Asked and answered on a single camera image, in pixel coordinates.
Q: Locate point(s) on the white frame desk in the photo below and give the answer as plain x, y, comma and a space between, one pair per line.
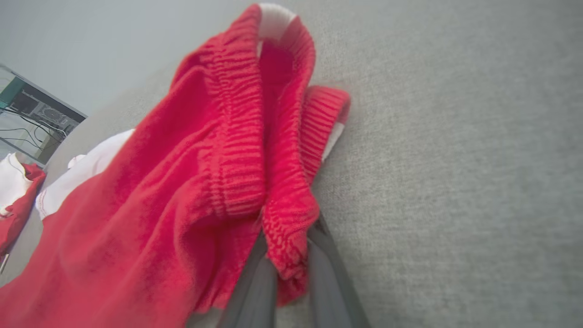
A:
45, 92

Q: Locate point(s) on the grey fabric sofa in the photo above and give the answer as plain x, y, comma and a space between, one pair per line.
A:
455, 182

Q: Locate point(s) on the black computer tower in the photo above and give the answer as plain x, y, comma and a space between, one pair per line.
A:
45, 111

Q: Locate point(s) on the red Bulls 23 jersey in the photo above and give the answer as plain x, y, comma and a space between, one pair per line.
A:
18, 200

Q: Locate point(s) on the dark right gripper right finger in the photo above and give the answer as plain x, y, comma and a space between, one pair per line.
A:
330, 291

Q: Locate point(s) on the teal box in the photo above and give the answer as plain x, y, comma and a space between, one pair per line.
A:
11, 91

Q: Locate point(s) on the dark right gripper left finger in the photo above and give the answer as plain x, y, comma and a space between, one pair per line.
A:
255, 296

